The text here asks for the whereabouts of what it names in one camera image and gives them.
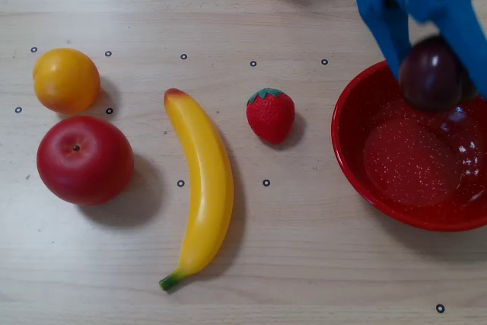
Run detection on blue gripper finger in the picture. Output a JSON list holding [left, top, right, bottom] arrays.
[[355, 0, 411, 80], [393, 0, 487, 100]]

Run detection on dark purple plum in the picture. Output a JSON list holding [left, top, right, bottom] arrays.
[[397, 35, 475, 113]]

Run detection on red speckled bowl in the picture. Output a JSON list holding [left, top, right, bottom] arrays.
[[331, 60, 487, 233]]

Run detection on red strawberry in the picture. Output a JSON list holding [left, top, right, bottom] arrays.
[[246, 88, 297, 145]]

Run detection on yellow banana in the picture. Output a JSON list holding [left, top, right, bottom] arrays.
[[158, 88, 235, 292]]

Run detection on yellow orange peach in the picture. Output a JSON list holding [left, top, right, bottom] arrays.
[[32, 48, 102, 115]]

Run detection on red apple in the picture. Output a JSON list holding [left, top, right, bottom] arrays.
[[36, 115, 135, 206]]

